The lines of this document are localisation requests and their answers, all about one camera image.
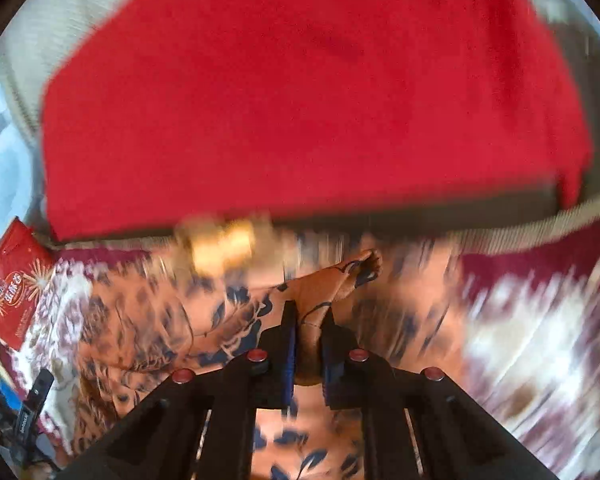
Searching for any maroon and white floral blanket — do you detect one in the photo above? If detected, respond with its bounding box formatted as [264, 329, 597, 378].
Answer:
[0, 212, 600, 480]

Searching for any cream ribbed curtain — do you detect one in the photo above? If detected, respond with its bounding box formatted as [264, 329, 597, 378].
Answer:
[0, 0, 148, 143]

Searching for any dark brown furniture frame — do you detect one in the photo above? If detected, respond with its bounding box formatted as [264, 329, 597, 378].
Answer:
[60, 187, 583, 243]

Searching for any red printed packet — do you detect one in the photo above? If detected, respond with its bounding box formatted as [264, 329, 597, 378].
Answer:
[0, 217, 57, 352]

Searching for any orange floral small garment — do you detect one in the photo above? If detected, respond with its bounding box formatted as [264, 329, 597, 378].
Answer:
[75, 247, 462, 480]

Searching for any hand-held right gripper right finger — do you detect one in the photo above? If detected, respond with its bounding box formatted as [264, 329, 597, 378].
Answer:
[320, 323, 557, 480]

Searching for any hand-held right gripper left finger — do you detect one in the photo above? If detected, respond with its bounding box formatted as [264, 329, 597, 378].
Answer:
[62, 300, 298, 480]

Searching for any large red pillow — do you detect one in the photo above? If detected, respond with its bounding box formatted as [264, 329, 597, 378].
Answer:
[40, 0, 594, 242]

